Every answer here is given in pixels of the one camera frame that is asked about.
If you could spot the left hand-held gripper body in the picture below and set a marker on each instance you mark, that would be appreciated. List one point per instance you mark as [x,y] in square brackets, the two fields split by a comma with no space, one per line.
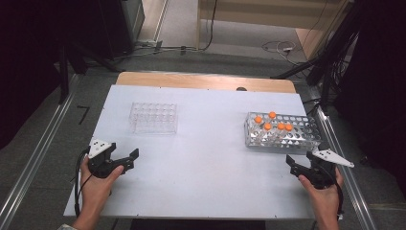
[99,164]

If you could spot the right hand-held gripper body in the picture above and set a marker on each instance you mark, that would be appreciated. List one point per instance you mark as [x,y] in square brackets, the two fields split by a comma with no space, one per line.
[322,174]

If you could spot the perforated metal tube rack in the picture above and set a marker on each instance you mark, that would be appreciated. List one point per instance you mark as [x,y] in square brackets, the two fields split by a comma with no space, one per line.
[301,138]

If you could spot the clear acrylic tube rack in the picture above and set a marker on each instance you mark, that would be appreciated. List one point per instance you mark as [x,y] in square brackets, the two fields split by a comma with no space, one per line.
[153,118]

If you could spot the orange-capped plastic tube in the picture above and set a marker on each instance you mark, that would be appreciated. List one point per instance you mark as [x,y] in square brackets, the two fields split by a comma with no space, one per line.
[258,119]
[272,115]
[267,126]
[288,127]
[281,126]

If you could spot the person's right hand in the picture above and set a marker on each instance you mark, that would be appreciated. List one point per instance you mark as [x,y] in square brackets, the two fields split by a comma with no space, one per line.
[325,196]

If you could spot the person's left hand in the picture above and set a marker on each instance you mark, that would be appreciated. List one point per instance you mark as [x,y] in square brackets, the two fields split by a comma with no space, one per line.
[95,190]

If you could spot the black tripod stand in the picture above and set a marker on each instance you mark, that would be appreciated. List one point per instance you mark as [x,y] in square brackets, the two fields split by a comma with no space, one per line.
[326,89]

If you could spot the light sleeve cuff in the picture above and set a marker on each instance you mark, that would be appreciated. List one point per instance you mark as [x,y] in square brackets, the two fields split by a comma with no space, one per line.
[67,227]

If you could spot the black metal stand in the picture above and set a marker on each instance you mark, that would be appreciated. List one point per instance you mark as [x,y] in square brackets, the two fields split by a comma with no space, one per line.
[63,80]

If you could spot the wooden table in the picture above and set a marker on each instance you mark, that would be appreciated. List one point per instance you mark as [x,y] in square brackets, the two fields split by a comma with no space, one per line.
[191,81]

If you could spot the black curtain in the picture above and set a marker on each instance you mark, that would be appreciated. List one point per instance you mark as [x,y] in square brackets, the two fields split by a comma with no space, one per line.
[379,80]
[25,64]

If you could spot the black cabinet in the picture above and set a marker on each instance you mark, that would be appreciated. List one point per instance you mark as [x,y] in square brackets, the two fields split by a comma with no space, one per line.
[105,25]

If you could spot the light wooden furniture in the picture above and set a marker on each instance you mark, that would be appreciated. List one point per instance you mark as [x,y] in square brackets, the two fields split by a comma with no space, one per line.
[255,12]

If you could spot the aluminium floor rail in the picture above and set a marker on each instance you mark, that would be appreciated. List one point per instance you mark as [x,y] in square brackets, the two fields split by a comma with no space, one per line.
[364,211]
[40,143]

